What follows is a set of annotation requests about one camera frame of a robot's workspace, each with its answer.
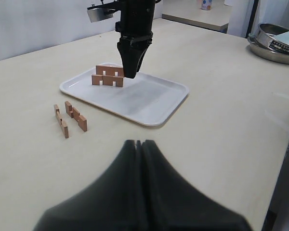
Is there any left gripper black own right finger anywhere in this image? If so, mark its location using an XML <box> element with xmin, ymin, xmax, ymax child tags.
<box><xmin>141</xmin><ymin>140</ymin><xmax>251</xmax><ymax>231</ymax></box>

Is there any colourful cup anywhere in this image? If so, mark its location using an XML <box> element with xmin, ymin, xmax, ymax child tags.
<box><xmin>201</xmin><ymin>0</ymin><xmax>212</xmax><ymax>11</ymax></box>

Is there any stainless steel basin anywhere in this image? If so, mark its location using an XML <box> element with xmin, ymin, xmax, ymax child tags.
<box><xmin>247</xmin><ymin>37</ymin><xmax>289</xmax><ymax>64</ymax></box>

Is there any white plastic tray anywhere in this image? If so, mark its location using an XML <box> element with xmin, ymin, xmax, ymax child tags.
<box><xmin>59</xmin><ymin>67</ymin><xmax>189</xmax><ymax>127</ymax></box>

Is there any notched wooden piece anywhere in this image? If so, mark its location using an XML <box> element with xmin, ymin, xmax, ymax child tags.
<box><xmin>65</xmin><ymin>101</ymin><xmax>88</xmax><ymax>132</ymax></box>
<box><xmin>92</xmin><ymin>74</ymin><xmax>124</xmax><ymax>87</ymax></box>
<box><xmin>53</xmin><ymin>104</ymin><xmax>69</xmax><ymax>139</ymax></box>
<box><xmin>95</xmin><ymin>64</ymin><xmax>125</xmax><ymax>77</ymax></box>

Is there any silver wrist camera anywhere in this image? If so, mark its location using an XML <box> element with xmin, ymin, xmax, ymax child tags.
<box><xmin>87</xmin><ymin>1</ymin><xmax>121</xmax><ymax>23</ymax></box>

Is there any round metal sieve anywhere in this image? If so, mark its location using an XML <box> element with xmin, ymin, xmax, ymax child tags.
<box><xmin>256</xmin><ymin>23</ymin><xmax>289</xmax><ymax>55</ymax></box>

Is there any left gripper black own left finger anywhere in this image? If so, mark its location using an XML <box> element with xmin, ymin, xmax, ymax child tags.
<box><xmin>34</xmin><ymin>140</ymin><xmax>145</xmax><ymax>231</ymax></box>

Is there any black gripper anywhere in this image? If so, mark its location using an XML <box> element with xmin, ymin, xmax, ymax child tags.
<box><xmin>115</xmin><ymin>0</ymin><xmax>155</xmax><ymax>79</ymax></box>

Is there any side counter shelf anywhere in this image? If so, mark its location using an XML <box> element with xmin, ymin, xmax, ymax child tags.
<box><xmin>162</xmin><ymin>0</ymin><xmax>232</xmax><ymax>32</ymax></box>

